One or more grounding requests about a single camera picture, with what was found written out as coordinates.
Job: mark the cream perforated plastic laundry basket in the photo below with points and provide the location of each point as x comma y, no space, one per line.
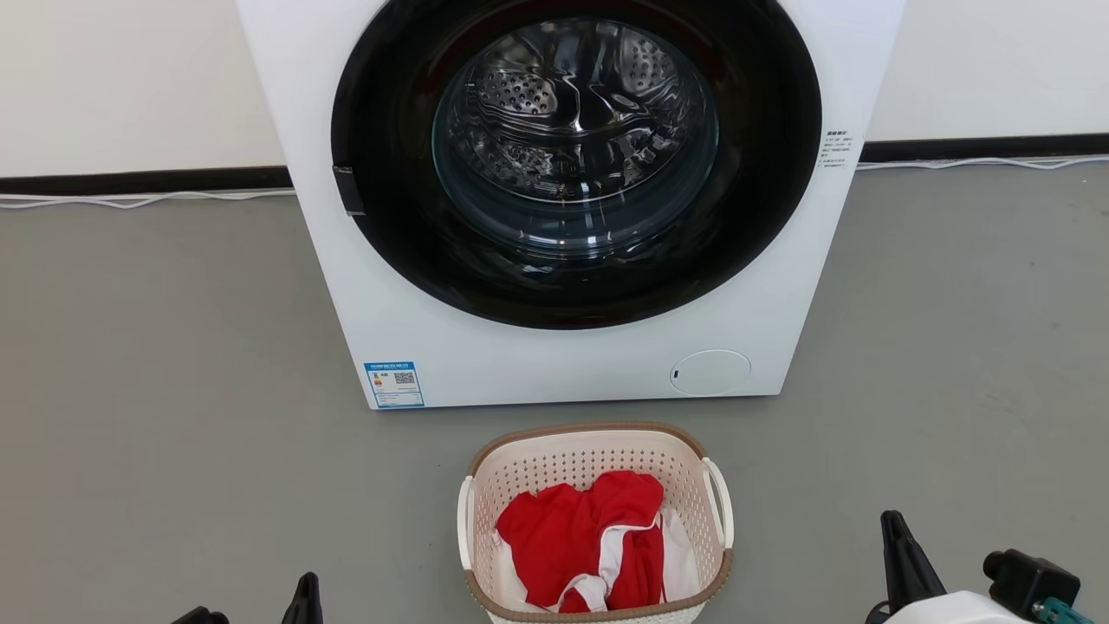
589,451

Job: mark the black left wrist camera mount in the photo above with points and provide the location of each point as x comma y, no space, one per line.
201,616

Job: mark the round white filter cover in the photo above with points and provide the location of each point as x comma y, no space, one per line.
710,373

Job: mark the white front-load washing machine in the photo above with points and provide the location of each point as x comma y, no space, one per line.
563,368

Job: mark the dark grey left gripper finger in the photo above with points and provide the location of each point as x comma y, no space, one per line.
305,605

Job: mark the black wall baseboard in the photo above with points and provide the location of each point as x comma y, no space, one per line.
130,180
996,146

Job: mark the small printed text sticker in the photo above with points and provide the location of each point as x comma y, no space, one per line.
838,149

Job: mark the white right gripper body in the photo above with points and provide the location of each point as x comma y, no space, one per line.
962,611

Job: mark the red garment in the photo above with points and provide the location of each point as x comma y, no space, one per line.
550,537

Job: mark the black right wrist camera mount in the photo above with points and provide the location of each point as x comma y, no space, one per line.
1035,581

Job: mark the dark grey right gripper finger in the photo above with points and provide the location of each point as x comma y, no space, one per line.
908,563

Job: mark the blue energy label sticker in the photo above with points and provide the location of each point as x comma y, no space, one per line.
394,385

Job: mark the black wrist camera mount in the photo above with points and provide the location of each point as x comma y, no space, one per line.
1035,581
201,616

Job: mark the round black glass washer door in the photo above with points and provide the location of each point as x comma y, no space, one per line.
385,199

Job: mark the white garment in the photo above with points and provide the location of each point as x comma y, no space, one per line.
681,568

